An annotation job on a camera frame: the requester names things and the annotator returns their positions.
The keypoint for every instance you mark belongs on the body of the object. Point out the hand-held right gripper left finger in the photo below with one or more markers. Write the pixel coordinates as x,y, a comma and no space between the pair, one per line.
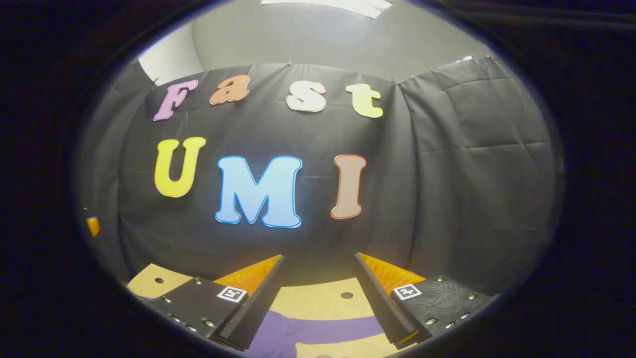
258,303

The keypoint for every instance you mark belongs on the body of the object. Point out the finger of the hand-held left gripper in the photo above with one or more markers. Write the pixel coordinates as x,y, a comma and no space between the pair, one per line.
93,226

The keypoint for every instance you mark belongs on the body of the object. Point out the black backdrop cloth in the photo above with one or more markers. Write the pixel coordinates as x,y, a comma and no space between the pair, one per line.
447,174

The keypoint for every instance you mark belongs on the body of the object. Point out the white ceiling light panel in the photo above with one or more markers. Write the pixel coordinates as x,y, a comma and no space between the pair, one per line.
338,5

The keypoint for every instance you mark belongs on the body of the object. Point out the purple ribbed button shirt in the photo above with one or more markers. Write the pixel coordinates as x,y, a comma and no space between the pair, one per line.
308,330

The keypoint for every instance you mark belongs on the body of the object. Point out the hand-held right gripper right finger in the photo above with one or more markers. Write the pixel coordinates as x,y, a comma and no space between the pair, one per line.
382,303

